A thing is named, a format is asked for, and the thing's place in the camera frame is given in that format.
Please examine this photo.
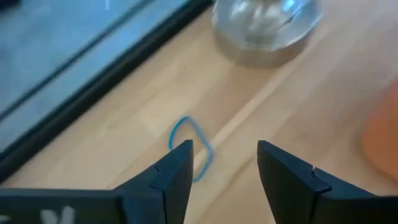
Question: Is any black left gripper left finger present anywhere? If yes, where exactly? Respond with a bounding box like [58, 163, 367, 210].
[0, 139, 194, 224]

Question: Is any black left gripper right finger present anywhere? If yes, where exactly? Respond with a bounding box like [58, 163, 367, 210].
[257, 140, 398, 224]

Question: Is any blue rubber band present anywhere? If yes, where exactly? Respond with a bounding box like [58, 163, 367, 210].
[168, 115, 215, 184]

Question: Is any orange plastic bin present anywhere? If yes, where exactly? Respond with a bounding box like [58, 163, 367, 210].
[360, 79, 398, 184]

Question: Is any silver table lamp white shade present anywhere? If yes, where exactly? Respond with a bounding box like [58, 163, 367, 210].
[211, 0, 324, 69]

